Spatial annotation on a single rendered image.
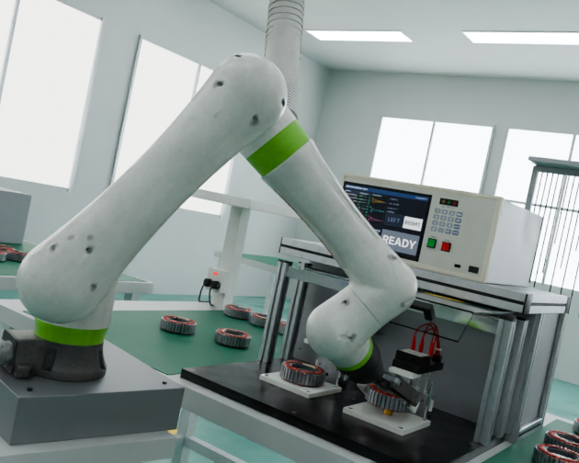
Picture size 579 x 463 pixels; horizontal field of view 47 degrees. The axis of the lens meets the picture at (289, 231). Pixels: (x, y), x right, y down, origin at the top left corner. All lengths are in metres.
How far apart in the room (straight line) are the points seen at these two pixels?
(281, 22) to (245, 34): 5.21
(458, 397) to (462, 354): 0.11
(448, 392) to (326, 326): 0.64
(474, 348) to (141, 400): 0.88
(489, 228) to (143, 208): 0.88
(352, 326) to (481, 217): 0.54
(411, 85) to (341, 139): 1.19
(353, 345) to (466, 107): 7.49
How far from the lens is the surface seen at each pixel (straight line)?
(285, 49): 2.93
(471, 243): 1.62
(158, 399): 1.25
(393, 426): 1.49
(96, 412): 1.19
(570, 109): 8.25
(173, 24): 7.35
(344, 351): 1.22
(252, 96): 0.99
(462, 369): 1.76
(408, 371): 1.59
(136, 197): 1.00
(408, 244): 1.68
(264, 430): 1.44
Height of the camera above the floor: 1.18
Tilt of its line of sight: 1 degrees down
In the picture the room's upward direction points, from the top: 12 degrees clockwise
